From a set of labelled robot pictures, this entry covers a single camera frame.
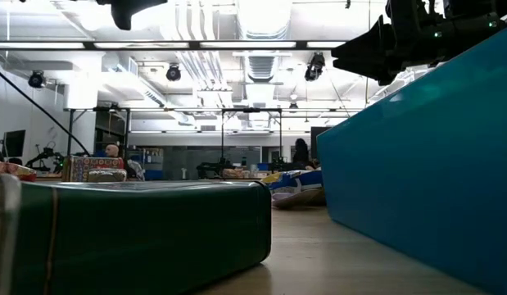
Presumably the teal plastic bin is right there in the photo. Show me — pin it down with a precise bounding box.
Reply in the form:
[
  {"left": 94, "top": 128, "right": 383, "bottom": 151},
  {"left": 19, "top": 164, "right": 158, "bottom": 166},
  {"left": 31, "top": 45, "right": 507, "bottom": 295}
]
[{"left": 316, "top": 24, "right": 507, "bottom": 294}]

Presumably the person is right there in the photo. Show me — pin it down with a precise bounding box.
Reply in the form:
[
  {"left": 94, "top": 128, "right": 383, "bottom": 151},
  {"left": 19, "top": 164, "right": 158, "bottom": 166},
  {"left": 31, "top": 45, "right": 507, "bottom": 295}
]
[
  {"left": 104, "top": 143, "right": 147, "bottom": 181},
  {"left": 292, "top": 138, "right": 320, "bottom": 171}
]

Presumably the blue ramen packet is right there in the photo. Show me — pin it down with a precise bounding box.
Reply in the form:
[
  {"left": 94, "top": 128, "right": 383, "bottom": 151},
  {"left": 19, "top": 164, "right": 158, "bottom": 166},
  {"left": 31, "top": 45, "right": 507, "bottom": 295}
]
[{"left": 260, "top": 169, "right": 324, "bottom": 193}]

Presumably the spice jar white lid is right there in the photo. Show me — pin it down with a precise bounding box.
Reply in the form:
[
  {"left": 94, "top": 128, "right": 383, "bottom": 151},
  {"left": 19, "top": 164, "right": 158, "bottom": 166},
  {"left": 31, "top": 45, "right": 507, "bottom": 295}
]
[{"left": 87, "top": 168, "right": 128, "bottom": 183}]

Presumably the red yellow ramen packet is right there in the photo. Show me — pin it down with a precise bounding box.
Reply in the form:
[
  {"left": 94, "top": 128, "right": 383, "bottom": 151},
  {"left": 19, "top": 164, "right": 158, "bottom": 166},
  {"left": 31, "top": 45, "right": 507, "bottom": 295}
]
[{"left": 0, "top": 159, "right": 38, "bottom": 183}]

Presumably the large black display screen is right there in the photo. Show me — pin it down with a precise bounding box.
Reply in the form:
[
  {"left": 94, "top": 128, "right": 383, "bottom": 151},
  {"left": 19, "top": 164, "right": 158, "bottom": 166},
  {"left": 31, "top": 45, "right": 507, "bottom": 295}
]
[{"left": 310, "top": 125, "right": 332, "bottom": 161}]

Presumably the black ceiling spotlight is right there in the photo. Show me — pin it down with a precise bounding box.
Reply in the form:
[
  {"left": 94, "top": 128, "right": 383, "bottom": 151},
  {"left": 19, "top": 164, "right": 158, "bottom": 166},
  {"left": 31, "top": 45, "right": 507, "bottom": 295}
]
[
  {"left": 304, "top": 52, "right": 327, "bottom": 82},
  {"left": 165, "top": 64, "right": 183, "bottom": 82},
  {"left": 27, "top": 70, "right": 48, "bottom": 89}
]

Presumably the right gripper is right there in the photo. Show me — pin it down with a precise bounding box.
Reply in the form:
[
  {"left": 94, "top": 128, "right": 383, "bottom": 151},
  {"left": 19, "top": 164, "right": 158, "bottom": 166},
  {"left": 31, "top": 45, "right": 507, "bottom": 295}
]
[{"left": 330, "top": 0, "right": 457, "bottom": 87}]

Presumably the dark green tin box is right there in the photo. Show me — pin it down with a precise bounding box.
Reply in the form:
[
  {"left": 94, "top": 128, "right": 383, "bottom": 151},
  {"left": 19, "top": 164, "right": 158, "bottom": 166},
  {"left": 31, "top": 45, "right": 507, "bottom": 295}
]
[{"left": 0, "top": 174, "right": 273, "bottom": 295}]

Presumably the black computer monitor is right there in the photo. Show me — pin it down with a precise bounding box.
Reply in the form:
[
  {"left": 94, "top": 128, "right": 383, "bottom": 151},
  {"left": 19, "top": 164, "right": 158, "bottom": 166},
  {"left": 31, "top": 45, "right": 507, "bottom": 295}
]
[{"left": 2, "top": 129, "right": 27, "bottom": 159}]

